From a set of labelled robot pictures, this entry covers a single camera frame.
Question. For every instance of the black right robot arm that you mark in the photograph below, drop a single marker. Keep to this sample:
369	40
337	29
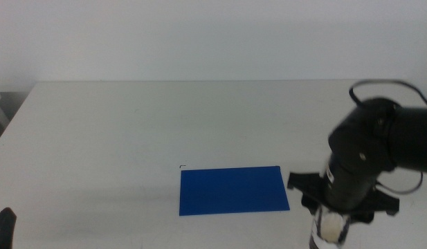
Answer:
414	138

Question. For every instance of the blue rectangular mat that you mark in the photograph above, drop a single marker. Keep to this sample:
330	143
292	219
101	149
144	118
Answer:
234	190

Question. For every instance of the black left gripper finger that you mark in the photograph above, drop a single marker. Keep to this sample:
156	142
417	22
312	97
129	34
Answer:
3	230

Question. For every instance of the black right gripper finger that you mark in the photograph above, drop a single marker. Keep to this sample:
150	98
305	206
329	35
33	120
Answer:
310	204
362	218

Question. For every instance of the white and black sneaker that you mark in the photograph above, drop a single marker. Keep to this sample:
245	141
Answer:
331	224

